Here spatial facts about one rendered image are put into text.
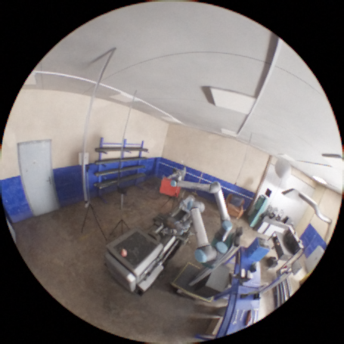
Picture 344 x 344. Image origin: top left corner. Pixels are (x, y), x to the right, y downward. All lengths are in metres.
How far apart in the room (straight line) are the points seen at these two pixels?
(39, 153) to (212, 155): 6.62
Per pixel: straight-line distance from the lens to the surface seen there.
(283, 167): 4.29
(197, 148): 5.81
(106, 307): 2.61
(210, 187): 1.39
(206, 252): 1.15
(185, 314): 2.71
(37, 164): 3.62
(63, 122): 3.50
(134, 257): 1.36
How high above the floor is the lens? 2.56
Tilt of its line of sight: 17 degrees down
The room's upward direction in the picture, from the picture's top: 15 degrees clockwise
